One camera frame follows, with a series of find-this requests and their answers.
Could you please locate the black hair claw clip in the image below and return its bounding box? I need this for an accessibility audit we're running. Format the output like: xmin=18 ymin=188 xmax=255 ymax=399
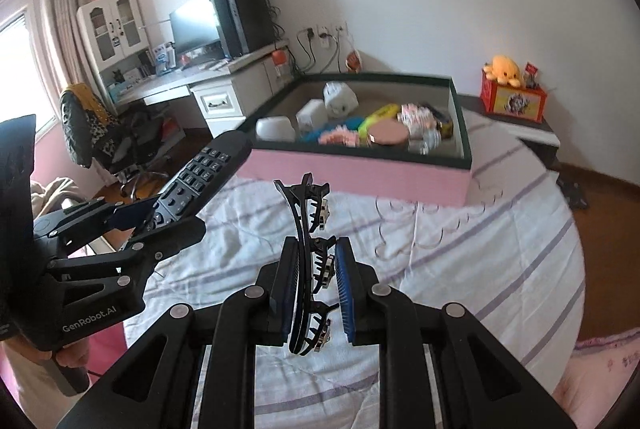
xmin=274 ymin=172 xmax=338 ymax=357

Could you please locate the black tv remote control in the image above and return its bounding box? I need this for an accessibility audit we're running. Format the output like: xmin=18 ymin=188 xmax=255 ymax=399
xmin=144 ymin=130 xmax=252 ymax=231

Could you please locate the white astronaut figure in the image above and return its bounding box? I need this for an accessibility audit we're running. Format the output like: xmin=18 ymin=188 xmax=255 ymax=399
xmin=323 ymin=82 xmax=359 ymax=118

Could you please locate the person's left hand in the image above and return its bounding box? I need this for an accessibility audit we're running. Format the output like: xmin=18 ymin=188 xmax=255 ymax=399
xmin=4 ymin=335 xmax=90 ymax=368

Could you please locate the office chair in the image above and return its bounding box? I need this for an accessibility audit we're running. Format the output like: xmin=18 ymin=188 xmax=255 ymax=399
xmin=60 ymin=84 xmax=186 ymax=201

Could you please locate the pink block figure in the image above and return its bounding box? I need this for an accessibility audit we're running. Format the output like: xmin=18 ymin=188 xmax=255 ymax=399
xmin=318 ymin=126 xmax=360 ymax=148

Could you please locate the copper lid jar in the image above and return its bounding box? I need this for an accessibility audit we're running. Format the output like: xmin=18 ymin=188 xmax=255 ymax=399
xmin=367 ymin=118 xmax=410 ymax=146

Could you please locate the pink and green storage box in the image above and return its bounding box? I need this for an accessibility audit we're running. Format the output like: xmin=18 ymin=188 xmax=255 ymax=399
xmin=239 ymin=73 xmax=472 ymax=207

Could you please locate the blue toy piece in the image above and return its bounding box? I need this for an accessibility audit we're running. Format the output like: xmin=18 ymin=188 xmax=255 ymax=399
xmin=300 ymin=117 xmax=363 ymax=143

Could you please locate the white desk with drawers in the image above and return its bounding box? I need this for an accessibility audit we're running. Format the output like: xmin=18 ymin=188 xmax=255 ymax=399
xmin=112 ymin=40 xmax=292 ymax=136

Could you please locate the striped white bed quilt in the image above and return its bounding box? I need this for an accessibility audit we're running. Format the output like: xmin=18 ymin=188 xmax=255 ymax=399
xmin=121 ymin=108 xmax=587 ymax=429

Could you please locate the white plastic dome object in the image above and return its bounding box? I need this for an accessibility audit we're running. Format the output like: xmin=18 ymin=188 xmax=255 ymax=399
xmin=255 ymin=116 xmax=297 ymax=142

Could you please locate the white square adapter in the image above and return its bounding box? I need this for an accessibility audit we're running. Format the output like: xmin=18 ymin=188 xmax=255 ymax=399
xmin=296 ymin=99 xmax=329 ymax=134

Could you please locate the white glass-door cabinet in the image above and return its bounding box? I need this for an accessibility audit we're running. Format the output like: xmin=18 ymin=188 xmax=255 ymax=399
xmin=77 ymin=0 xmax=149 ymax=73

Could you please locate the computer monitor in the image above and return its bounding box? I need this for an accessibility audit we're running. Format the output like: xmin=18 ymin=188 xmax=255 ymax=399
xmin=169 ymin=0 xmax=219 ymax=56

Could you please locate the orange cap bottle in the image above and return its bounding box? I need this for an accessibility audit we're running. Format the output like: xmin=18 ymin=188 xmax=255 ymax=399
xmin=271 ymin=49 xmax=291 ymax=78

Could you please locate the black computer tower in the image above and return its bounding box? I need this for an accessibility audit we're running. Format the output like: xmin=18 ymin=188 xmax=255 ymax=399
xmin=210 ymin=0 xmax=276 ymax=59

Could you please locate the dark low shelf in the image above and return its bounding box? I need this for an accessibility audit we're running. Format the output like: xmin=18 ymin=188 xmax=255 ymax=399
xmin=459 ymin=94 xmax=561 ymax=170

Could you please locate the red toy crate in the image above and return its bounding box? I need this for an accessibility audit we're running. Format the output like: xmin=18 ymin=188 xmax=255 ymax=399
xmin=480 ymin=73 xmax=548 ymax=124

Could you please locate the orange octopus plush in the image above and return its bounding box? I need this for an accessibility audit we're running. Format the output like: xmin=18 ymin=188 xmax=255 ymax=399
xmin=483 ymin=54 xmax=522 ymax=88

